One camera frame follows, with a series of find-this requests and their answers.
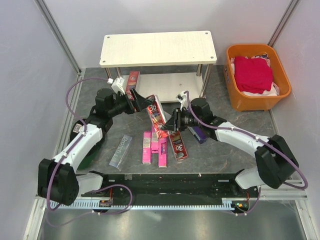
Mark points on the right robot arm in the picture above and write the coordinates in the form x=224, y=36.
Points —
x=275, y=162

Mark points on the red 3D toothpaste box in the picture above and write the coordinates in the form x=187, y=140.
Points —
x=178, y=146

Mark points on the white two-tier shelf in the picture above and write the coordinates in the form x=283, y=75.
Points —
x=163, y=49

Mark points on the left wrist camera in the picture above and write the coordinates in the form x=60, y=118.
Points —
x=117, y=85

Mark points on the clear Protefix box front left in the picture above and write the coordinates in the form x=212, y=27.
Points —
x=118, y=157

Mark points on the pink box left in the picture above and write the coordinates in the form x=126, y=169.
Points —
x=146, y=148

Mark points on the purple toothpaste box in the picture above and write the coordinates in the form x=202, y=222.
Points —
x=198, y=134

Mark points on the slotted cable duct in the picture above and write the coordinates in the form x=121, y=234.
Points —
x=96, y=204

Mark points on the orange plastic basket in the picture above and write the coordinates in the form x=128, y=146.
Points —
x=241, y=102

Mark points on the pink box right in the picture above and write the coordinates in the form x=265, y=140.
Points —
x=162, y=152

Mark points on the silver backed toothpaste box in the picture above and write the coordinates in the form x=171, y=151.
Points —
x=156, y=116

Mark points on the red folded cloth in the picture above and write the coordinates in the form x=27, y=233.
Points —
x=252, y=75

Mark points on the pink box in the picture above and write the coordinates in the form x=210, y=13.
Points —
x=154, y=141
x=146, y=148
x=162, y=152

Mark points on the silver red toothpaste box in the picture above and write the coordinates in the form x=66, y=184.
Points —
x=132, y=81

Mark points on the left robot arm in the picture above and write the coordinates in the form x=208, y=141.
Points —
x=57, y=178

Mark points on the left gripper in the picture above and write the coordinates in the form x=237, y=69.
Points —
x=142, y=103

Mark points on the pink box middle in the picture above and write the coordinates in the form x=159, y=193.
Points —
x=154, y=141

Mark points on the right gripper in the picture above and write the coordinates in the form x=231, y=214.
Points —
x=170, y=125

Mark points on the clear Protefix box near shelf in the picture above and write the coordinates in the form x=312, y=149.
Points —
x=167, y=116

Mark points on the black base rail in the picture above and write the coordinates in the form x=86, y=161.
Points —
x=207, y=185

